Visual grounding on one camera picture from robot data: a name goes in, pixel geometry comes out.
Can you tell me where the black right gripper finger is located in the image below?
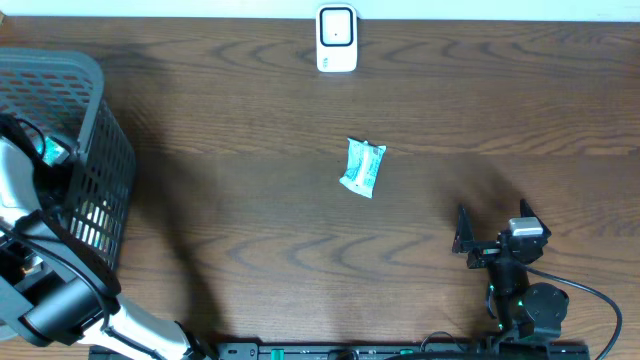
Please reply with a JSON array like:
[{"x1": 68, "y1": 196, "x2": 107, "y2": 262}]
[
  {"x1": 519, "y1": 199, "x2": 552, "y2": 238},
  {"x1": 452, "y1": 205, "x2": 474, "y2": 253}
]

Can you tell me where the light green snack packet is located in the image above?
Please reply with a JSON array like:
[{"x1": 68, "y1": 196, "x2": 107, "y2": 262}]
[{"x1": 339, "y1": 138, "x2": 387, "y2": 199}]

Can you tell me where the teal tissue pack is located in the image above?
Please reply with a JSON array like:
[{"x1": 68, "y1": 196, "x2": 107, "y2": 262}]
[{"x1": 35, "y1": 137, "x2": 70, "y2": 166}]

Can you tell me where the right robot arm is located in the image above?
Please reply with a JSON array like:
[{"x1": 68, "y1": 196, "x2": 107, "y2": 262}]
[{"x1": 452, "y1": 199, "x2": 569, "y2": 352}]

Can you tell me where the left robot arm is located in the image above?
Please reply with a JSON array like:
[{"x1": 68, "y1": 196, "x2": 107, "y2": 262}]
[{"x1": 1, "y1": 114, "x2": 218, "y2": 359}]

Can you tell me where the grey plastic basket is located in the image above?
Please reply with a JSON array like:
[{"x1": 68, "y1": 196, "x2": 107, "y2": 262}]
[{"x1": 1, "y1": 48, "x2": 136, "y2": 268}]

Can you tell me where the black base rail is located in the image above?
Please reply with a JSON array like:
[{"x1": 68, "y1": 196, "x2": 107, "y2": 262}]
[{"x1": 89, "y1": 341, "x2": 591, "y2": 360}]

